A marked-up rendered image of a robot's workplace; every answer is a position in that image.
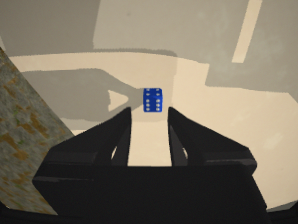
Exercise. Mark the blue die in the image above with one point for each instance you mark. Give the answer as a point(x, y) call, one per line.
point(152, 100)

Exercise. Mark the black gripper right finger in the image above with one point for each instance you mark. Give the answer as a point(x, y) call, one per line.
point(203, 145)

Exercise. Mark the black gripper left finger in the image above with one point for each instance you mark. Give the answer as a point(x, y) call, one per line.
point(97, 144)

